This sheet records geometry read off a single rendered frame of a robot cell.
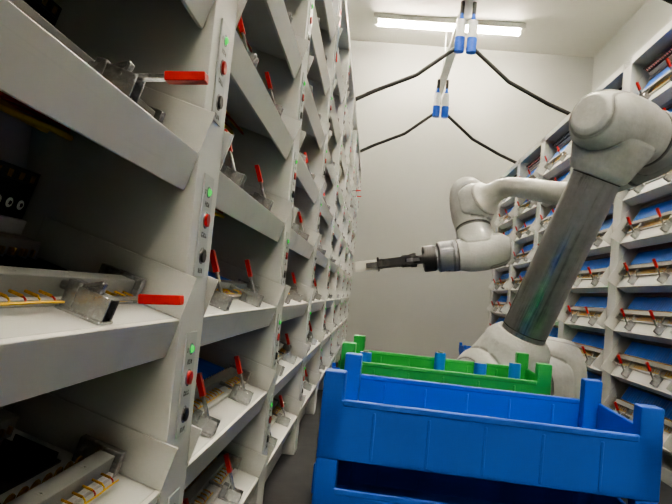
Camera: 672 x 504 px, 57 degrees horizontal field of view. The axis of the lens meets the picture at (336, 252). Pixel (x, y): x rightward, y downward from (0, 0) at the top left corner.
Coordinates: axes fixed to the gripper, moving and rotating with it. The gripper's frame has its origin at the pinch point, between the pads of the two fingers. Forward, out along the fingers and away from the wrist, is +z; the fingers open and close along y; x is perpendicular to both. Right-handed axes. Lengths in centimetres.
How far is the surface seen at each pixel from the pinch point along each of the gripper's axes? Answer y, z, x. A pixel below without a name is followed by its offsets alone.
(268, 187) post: -39.8, 19.6, 18.4
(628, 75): 103, -127, 76
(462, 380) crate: -88, -12, -22
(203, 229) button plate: -106, 18, 2
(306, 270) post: 30.2, 20.1, 2.1
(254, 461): -40, 29, -42
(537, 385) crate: -88, -23, -24
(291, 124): -40, 13, 32
